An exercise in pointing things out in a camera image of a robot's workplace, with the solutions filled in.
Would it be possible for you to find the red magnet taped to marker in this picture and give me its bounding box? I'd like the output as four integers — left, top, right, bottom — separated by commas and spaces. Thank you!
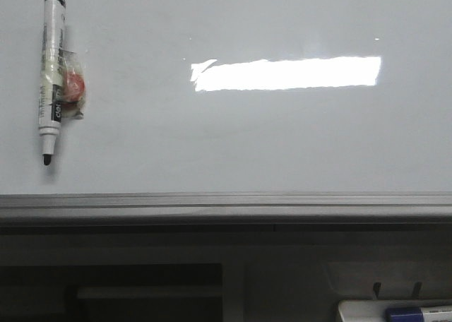
59, 51, 86, 119

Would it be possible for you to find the black and white whiteboard marker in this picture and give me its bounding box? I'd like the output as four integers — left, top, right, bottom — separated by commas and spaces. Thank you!
38, 0, 66, 166

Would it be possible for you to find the white plastic tray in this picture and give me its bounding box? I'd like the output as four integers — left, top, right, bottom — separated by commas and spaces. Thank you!
337, 299, 451, 321

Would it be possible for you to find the blue capped marker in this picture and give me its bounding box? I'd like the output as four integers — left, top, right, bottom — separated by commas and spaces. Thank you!
385, 306, 451, 322

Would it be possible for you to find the white whiteboard with aluminium frame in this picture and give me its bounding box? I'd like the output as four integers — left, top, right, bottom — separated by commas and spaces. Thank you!
1, 0, 451, 227

